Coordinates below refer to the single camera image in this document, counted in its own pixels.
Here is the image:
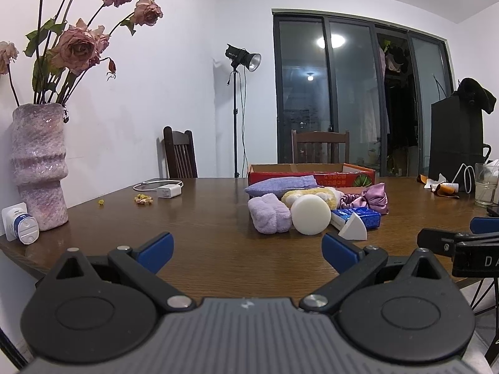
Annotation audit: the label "lavender knit pouch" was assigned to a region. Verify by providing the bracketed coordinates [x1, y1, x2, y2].
[245, 175, 319, 199]

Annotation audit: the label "black sliding glass door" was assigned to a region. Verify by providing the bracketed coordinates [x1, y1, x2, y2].
[273, 13, 453, 176]

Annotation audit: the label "purple satin scrunchie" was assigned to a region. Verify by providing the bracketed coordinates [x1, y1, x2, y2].
[337, 182, 388, 215]

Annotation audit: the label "white wedge sponge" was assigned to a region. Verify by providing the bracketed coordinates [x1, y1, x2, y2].
[338, 213, 367, 241]

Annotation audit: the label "glass cup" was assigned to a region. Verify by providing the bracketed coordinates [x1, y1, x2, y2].
[474, 163, 498, 207]

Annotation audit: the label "white charger with cable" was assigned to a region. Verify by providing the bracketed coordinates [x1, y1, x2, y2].
[133, 179, 183, 199]

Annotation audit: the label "dark wooden chair left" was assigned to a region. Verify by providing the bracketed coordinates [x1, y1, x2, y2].
[163, 126, 198, 180]

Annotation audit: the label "black paper bag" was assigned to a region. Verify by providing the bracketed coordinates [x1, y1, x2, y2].
[429, 93, 484, 192]

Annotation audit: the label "red orange cardboard box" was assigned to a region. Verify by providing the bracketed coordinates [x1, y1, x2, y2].
[248, 163, 375, 187]

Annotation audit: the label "yellow plush toy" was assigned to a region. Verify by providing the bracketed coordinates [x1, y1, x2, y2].
[281, 186, 345, 210]

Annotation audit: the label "black cloth on bag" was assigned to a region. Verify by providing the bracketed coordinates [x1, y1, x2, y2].
[457, 78, 497, 115]

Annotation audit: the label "white wall plug device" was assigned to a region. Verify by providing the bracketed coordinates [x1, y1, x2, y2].
[2, 203, 40, 246]

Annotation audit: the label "blue tissue pack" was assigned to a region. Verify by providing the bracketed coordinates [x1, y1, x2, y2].
[330, 206, 382, 232]

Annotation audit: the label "dark wooden chair centre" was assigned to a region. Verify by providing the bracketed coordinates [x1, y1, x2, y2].
[291, 130, 350, 164]

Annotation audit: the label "orange white wrapper items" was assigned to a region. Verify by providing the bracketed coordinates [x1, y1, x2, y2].
[417, 174, 459, 199]

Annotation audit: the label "dark wooden chair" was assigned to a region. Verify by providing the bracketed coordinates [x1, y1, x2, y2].
[291, 130, 350, 164]
[163, 126, 198, 180]

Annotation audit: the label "studio light on stand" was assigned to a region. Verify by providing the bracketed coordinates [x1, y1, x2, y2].
[225, 44, 261, 178]

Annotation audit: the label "yellow dried petals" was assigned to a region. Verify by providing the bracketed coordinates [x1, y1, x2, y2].
[133, 193, 154, 205]

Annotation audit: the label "dried pink roses bouquet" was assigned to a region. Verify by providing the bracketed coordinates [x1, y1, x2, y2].
[22, 0, 163, 107]

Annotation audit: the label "pink textured vase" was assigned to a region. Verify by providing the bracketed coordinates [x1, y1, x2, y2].
[11, 103, 69, 231]

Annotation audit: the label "white round sponge puff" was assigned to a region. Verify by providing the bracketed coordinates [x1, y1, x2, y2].
[290, 194, 332, 236]

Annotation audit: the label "white cable loop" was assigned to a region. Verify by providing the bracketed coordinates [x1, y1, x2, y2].
[452, 163, 477, 195]

